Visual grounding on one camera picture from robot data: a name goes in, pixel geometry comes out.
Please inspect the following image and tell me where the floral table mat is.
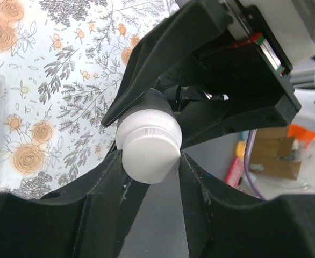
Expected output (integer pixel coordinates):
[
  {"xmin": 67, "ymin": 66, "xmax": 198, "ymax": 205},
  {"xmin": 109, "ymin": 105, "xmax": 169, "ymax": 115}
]
[{"xmin": 0, "ymin": 1, "xmax": 178, "ymax": 199}]

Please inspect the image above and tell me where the red yellow background clutter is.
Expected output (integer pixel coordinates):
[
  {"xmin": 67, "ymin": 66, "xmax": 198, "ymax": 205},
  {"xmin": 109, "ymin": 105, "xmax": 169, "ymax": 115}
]
[{"xmin": 225, "ymin": 141, "xmax": 246, "ymax": 188}]

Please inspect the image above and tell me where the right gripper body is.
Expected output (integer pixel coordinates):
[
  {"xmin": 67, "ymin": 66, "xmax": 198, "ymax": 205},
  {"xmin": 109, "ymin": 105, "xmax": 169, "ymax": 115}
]
[{"xmin": 159, "ymin": 5, "xmax": 300, "ymax": 120}]

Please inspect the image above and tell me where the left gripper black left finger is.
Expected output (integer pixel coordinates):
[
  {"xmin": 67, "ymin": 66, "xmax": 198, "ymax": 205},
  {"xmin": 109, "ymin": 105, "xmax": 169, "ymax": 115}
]
[{"xmin": 0, "ymin": 150, "xmax": 148, "ymax": 257}]

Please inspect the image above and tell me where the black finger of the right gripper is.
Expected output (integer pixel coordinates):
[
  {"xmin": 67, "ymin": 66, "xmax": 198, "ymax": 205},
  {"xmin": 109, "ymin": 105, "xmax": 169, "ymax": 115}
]
[
  {"xmin": 173, "ymin": 94, "xmax": 292, "ymax": 147},
  {"xmin": 101, "ymin": 1, "xmax": 231, "ymax": 127}
]

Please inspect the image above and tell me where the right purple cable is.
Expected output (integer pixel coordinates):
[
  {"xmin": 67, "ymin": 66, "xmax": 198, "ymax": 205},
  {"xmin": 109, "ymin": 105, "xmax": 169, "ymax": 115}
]
[{"xmin": 244, "ymin": 128, "xmax": 268, "ymax": 201}]

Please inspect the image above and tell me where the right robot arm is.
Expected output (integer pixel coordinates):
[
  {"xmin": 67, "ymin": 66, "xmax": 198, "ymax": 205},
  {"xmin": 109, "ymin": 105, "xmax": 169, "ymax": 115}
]
[{"xmin": 101, "ymin": 1, "xmax": 315, "ymax": 148}]

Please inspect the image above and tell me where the cardboard box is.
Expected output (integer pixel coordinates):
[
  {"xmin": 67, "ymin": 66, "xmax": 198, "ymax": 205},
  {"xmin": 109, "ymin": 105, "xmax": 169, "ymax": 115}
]
[{"xmin": 249, "ymin": 127, "xmax": 301, "ymax": 181}]

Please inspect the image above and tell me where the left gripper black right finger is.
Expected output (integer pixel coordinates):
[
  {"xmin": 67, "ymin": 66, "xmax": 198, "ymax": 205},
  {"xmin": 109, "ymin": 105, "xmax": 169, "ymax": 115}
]
[{"xmin": 179, "ymin": 153, "xmax": 315, "ymax": 257}]

